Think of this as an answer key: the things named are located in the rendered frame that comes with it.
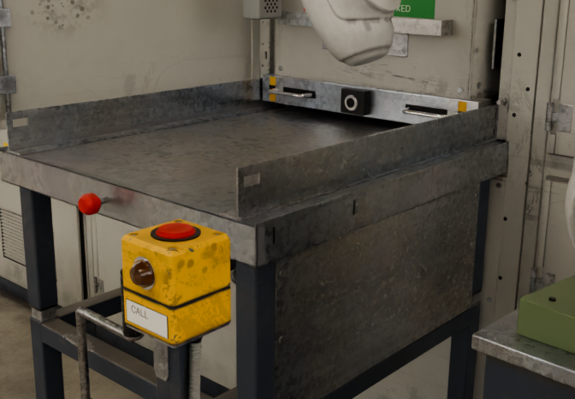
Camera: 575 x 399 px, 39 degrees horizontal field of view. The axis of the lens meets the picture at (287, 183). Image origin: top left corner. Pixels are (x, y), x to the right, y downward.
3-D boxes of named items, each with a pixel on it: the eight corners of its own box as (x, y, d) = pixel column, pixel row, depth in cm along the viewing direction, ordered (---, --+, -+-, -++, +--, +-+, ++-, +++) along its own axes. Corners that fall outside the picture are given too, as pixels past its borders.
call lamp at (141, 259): (145, 297, 77) (144, 264, 76) (123, 288, 79) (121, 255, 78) (157, 293, 78) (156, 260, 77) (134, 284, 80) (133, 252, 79)
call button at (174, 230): (174, 253, 78) (173, 237, 77) (147, 243, 80) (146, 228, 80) (204, 242, 81) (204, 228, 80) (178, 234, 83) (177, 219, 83)
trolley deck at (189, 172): (256, 268, 101) (257, 223, 100) (1, 181, 141) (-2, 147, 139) (506, 172, 150) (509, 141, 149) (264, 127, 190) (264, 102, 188)
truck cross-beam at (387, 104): (476, 134, 147) (478, 102, 146) (262, 100, 182) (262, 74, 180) (489, 130, 151) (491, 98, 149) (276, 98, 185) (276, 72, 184)
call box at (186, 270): (173, 351, 77) (170, 251, 75) (122, 326, 82) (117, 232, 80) (233, 324, 83) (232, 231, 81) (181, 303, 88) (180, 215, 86)
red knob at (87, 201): (88, 218, 117) (87, 197, 116) (75, 214, 119) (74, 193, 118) (114, 211, 120) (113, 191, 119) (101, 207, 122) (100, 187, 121)
